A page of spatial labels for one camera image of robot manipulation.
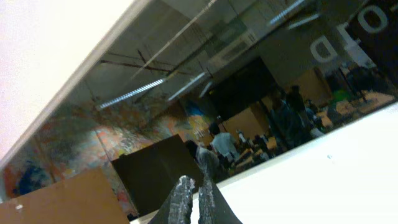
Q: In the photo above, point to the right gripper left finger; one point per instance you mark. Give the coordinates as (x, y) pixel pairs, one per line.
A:
(177, 208)

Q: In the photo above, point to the brown cardboard divider panel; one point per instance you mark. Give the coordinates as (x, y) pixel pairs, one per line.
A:
(86, 198)

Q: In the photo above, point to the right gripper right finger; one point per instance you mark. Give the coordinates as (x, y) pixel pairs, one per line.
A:
(213, 208)

